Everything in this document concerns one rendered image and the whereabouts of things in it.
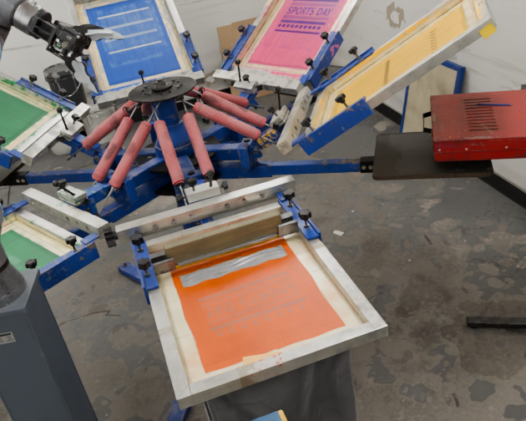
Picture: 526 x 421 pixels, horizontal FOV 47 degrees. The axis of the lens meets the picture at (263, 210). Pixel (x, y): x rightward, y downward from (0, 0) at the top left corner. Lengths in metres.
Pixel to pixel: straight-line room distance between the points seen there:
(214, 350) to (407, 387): 1.33
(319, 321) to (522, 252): 2.09
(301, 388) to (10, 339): 0.82
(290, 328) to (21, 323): 0.73
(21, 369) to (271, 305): 0.73
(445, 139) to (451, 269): 1.30
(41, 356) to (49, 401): 0.17
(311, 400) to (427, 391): 1.03
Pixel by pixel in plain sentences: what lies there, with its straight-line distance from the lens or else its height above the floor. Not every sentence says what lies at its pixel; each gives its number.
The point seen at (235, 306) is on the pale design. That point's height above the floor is 0.96.
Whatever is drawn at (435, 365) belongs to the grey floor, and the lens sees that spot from 2.98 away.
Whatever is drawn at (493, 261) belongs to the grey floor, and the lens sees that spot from 3.60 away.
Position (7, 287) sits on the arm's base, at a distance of 1.76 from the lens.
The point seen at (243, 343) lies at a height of 0.96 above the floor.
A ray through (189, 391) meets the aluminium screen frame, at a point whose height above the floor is 0.99.
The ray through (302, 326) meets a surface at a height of 0.96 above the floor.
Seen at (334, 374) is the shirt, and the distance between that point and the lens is 1.87.
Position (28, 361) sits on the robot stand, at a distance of 1.86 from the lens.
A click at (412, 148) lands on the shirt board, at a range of 2.67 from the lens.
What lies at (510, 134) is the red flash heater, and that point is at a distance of 2.41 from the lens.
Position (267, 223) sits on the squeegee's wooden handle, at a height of 1.04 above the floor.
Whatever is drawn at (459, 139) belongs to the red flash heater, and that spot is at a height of 1.10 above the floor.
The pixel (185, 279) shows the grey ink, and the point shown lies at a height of 0.96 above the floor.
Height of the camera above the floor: 2.13
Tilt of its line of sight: 30 degrees down
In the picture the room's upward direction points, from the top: 10 degrees counter-clockwise
